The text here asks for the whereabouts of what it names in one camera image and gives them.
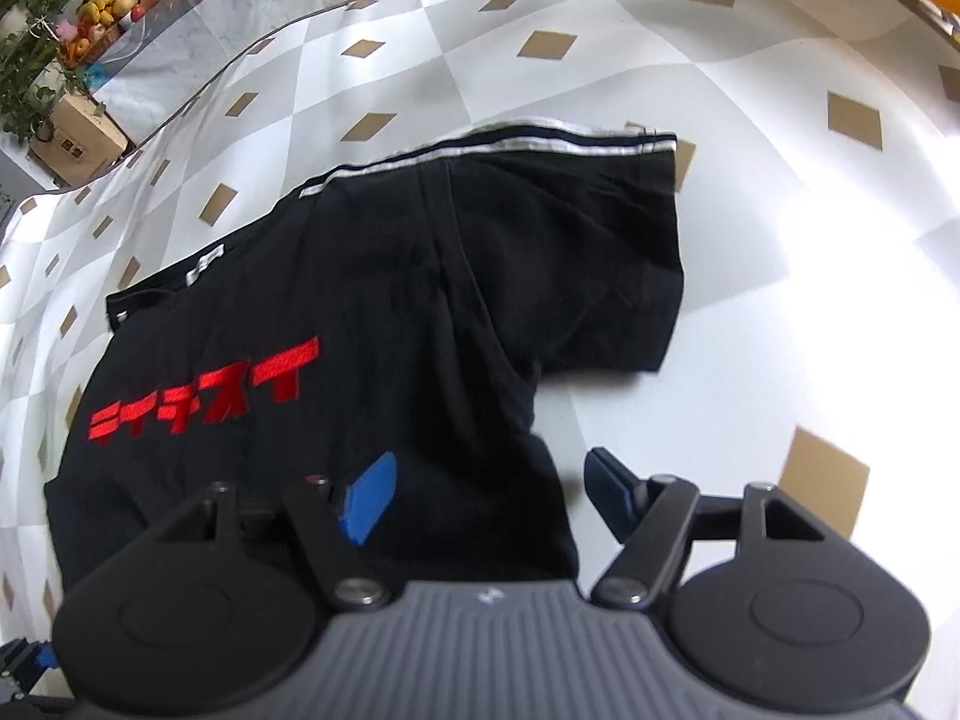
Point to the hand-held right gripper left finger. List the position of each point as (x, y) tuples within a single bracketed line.
[(371, 499)]

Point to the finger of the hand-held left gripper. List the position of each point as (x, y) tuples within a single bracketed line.
[(41, 654)]

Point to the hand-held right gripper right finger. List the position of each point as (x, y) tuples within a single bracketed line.
[(611, 491)]

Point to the brown cardboard box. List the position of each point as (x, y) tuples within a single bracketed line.
[(82, 139)]

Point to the black t-shirt with red print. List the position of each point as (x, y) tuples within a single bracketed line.
[(375, 277)]

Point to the bushy trailing green plant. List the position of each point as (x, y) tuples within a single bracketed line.
[(30, 67)]

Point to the low table with marbled cloth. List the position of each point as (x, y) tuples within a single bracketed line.
[(247, 22)]

